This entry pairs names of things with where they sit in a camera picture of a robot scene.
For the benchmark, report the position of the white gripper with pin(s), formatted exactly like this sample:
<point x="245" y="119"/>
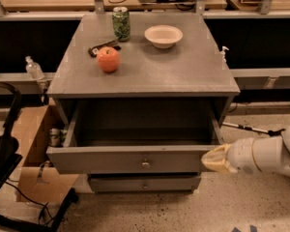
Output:
<point x="242" y="156"/>

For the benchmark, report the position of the grey top drawer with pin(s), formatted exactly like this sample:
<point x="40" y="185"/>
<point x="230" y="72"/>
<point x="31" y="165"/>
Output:
<point x="137" y="136"/>

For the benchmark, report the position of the grey drawer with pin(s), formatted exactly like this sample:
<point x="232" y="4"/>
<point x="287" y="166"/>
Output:
<point x="144" y="183"/>
<point x="137" y="136"/>

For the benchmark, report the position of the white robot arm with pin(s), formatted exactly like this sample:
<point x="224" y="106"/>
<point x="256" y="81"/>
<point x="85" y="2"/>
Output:
<point x="252" y="155"/>

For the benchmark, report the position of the grey lower drawer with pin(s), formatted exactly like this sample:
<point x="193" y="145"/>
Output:
<point x="144" y="183"/>

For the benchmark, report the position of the black and silver pole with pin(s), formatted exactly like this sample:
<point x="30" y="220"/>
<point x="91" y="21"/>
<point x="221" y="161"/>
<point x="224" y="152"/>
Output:
<point x="248" y="128"/>

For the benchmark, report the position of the grey wooden cabinet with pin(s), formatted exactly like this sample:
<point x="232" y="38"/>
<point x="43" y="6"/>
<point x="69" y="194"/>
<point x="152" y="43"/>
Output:
<point x="192" y="68"/>

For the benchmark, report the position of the white pump dispenser bottle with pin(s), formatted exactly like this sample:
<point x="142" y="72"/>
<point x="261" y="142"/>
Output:
<point x="223" y="52"/>

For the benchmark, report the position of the red apple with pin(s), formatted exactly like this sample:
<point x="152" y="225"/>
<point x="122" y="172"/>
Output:
<point x="108" y="59"/>

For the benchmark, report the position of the can inside cardboard box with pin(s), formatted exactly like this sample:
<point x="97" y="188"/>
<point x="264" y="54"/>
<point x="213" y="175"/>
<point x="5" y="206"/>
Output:
<point x="54" y="138"/>

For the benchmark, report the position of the black snack bar wrapper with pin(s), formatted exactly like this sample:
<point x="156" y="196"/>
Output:
<point x="93" y="51"/>

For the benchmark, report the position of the green soda can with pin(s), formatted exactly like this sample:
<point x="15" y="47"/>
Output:
<point x="121" y="24"/>

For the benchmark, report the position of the cardboard box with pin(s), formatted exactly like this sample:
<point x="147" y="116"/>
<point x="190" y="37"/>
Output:
<point x="39" y="180"/>

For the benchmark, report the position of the clear plastic bottle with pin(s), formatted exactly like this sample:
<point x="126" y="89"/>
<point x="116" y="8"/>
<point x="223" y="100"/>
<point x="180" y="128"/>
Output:
<point x="34" y="69"/>

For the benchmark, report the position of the black chair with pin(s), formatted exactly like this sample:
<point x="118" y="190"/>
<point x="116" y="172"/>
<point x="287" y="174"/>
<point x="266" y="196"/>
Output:
<point x="9" y="158"/>

